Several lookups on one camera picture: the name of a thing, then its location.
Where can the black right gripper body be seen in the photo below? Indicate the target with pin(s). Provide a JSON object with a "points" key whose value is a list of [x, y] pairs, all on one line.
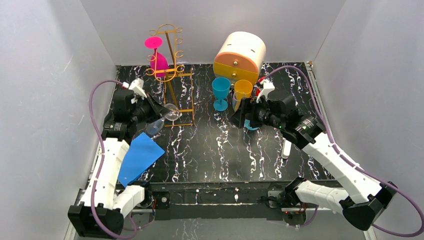
{"points": [[247, 112]]}

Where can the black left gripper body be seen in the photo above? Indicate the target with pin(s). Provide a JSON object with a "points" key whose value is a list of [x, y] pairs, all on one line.
{"points": [[148, 108]]}

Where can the teal wine glass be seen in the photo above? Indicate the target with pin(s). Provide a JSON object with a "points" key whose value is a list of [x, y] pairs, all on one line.
{"points": [[249, 127], [220, 89]]}

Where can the clear wine glass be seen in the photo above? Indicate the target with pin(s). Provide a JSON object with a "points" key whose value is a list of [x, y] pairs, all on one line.
{"points": [[236, 101], [156, 126]]}

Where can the red plastic wine glass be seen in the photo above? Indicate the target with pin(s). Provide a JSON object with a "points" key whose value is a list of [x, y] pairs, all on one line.
{"points": [[259, 86]]}

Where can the yellow plastic wine glass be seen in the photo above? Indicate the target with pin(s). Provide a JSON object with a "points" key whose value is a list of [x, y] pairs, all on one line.
{"points": [[243, 89]]}

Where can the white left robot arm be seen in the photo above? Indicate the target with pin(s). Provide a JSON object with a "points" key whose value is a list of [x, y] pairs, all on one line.
{"points": [[101, 212]]}

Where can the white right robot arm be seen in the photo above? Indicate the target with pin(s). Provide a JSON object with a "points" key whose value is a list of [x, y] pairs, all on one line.
{"points": [[360, 199]]}

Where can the magenta plastic wine glass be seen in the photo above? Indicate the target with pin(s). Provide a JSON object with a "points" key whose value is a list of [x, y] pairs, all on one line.
{"points": [[157, 61]]}

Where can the blue flat card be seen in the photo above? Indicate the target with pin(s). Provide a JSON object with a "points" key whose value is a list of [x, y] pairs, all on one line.
{"points": [[142, 153]]}

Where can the white oblong remote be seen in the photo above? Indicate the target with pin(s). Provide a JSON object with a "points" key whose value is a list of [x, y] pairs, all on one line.
{"points": [[286, 149]]}

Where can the round pastel drawer cabinet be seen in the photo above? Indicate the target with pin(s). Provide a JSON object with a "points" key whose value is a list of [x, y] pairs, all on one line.
{"points": [[240, 57]]}

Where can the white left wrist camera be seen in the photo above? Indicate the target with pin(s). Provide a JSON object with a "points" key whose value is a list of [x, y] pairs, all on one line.
{"points": [[136, 86]]}

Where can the gold wire glass rack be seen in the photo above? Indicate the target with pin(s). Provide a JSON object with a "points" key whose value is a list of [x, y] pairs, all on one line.
{"points": [[175, 70]]}

